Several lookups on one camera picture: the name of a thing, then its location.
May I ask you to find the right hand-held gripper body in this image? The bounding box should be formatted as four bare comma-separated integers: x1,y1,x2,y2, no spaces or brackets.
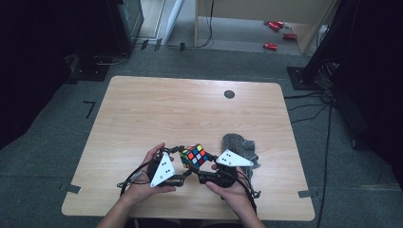
197,148,256,189

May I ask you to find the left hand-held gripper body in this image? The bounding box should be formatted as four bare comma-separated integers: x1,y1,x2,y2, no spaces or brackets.
145,146,188,189

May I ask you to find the multicoloured puzzle cube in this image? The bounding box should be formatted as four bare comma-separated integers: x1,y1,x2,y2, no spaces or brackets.
179,143,210,170

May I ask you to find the grey cloth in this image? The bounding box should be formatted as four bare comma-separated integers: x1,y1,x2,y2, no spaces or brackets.
221,132,261,180

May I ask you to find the person's right hand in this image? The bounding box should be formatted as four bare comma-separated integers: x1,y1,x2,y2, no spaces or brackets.
204,162,255,217

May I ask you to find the person's left hand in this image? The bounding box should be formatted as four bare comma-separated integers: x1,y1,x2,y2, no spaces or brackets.
121,142,178,207

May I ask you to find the grey tape piece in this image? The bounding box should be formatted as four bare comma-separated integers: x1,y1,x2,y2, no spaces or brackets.
297,188,314,200
58,182,82,195

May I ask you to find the black stand base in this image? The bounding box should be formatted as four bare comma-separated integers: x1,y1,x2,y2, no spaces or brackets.
67,53,111,84
286,65,325,92

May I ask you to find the white board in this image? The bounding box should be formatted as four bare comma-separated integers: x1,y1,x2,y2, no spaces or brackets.
163,0,186,43

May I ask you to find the black monitor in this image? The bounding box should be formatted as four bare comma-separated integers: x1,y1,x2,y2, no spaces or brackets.
106,0,145,57

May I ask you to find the dark curtain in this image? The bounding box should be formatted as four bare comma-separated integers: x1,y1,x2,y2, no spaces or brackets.
303,0,403,183
0,0,110,150

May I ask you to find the right hand-held gripper cable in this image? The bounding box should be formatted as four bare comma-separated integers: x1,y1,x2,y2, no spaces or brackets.
233,166,262,214

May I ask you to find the hand-held gripper cable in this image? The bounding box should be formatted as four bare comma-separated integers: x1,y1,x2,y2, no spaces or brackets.
233,166,262,214
116,159,157,198

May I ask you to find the left hand-held gripper cable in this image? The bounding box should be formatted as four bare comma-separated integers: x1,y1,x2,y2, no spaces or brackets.
116,159,157,198

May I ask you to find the long black floor cable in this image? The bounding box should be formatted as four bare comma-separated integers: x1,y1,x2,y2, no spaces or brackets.
316,103,335,228

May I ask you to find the black floor cable bundle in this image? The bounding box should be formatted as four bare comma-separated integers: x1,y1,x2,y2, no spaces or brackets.
283,88,336,125

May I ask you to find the looped black cable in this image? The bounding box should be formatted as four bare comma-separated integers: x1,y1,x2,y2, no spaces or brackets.
93,51,130,67

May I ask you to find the thin black floor cable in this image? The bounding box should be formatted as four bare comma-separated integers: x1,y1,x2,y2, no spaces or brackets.
163,0,216,49

